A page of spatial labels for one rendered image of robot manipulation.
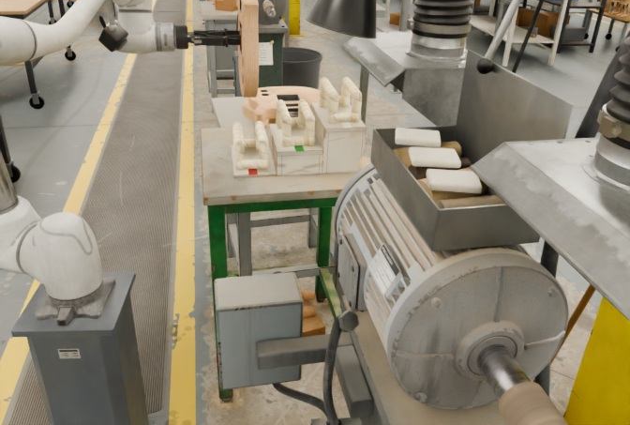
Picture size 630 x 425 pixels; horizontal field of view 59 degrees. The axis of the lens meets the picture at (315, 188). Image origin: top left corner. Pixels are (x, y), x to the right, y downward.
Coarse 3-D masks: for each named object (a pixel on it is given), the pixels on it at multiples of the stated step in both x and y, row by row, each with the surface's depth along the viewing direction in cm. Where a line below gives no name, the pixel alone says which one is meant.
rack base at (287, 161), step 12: (276, 132) 202; (300, 132) 203; (276, 144) 192; (276, 156) 189; (288, 156) 188; (300, 156) 189; (312, 156) 190; (276, 168) 191; (288, 168) 190; (300, 168) 191; (312, 168) 192
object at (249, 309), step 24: (216, 288) 104; (240, 288) 104; (264, 288) 104; (288, 288) 104; (216, 312) 99; (240, 312) 100; (264, 312) 101; (288, 312) 102; (240, 336) 102; (264, 336) 103; (288, 336) 104; (240, 360) 105; (240, 384) 107; (264, 384) 109
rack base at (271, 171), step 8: (232, 144) 211; (232, 152) 205; (248, 152) 206; (256, 152) 206; (232, 160) 198; (272, 160) 199; (232, 168) 193; (272, 168) 194; (240, 176) 189; (248, 176) 189; (256, 176) 190
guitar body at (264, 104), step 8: (264, 88) 261; (272, 88) 262; (280, 88) 262; (288, 88) 263; (296, 88) 263; (304, 88) 264; (312, 88) 264; (264, 96) 251; (272, 96) 252; (280, 96) 254; (288, 96) 255; (296, 96) 256; (304, 96) 253; (312, 96) 254; (248, 104) 252; (256, 104) 244; (264, 104) 241; (272, 104) 241; (288, 104) 243; (296, 104) 244; (256, 112) 232; (264, 112) 234; (272, 112) 237; (296, 112) 238; (256, 120) 231
